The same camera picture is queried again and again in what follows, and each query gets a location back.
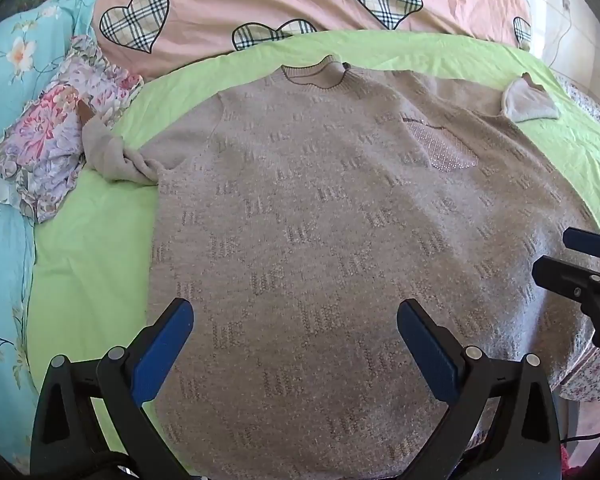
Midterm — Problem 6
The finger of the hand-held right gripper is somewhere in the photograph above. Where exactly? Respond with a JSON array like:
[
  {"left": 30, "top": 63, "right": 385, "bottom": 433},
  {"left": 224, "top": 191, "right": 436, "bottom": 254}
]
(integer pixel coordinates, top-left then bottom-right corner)
[
  {"left": 563, "top": 227, "right": 600, "bottom": 267},
  {"left": 531, "top": 255, "right": 600, "bottom": 313}
]

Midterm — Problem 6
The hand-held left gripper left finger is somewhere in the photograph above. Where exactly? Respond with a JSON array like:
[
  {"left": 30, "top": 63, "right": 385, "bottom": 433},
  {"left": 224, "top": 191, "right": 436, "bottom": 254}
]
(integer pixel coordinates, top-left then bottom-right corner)
[{"left": 30, "top": 297, "right": 196, "bottom": 480}]

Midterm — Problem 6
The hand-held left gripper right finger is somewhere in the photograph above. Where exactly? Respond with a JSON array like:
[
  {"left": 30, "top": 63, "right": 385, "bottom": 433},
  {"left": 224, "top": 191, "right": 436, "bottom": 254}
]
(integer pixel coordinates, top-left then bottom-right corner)
[{"left": 397, "top": 299, "right": 563, "bottom": 480}]

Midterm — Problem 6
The beige knitted sweater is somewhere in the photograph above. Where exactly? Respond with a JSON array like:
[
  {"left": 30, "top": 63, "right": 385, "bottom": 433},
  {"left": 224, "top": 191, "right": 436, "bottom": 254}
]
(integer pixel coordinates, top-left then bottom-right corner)
[{"left": 82, "top": 55, "right": 600, "bottom": 480}]

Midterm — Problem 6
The small-flower mattress sheet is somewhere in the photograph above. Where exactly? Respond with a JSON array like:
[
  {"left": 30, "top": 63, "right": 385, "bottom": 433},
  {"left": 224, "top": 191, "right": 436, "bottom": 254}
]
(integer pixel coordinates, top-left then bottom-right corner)
[{"left": 550, "top": 72, "right": 600, "bottom": 403}]

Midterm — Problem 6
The green bed sheet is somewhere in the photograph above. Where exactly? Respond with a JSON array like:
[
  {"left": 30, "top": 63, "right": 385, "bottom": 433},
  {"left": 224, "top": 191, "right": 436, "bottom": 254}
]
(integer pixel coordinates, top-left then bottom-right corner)
[{"left": 27, "top": 29, "right": 600, "bottom": 456}]

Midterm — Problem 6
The turquoise floral bed cover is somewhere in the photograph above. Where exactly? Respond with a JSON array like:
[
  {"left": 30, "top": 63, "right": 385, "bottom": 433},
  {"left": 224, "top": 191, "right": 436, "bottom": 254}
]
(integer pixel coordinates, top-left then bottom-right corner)
[{"left": 0, "top": 0, "right": 106, "bottom": 476}]

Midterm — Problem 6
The floral ruffled pillowcase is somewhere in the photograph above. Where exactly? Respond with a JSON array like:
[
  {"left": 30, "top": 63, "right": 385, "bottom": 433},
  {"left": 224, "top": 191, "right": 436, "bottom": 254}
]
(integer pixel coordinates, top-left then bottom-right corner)
[{"left": 0, "top": 35, "right": 143, "bottom": 225}]

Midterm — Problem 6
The black cable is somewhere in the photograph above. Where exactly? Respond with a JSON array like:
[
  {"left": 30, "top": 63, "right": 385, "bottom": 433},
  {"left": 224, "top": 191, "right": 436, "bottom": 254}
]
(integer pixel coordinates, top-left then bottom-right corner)
[{"left": 561, "top": 427, "right": 600, "bottom": 445}]

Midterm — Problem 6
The white power cable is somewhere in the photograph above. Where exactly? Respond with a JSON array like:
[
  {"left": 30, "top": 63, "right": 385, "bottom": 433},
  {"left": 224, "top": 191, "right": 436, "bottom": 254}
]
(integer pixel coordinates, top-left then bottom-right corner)
[{"left": 544, "top": 10, "right": 577, "bottom": 68}]

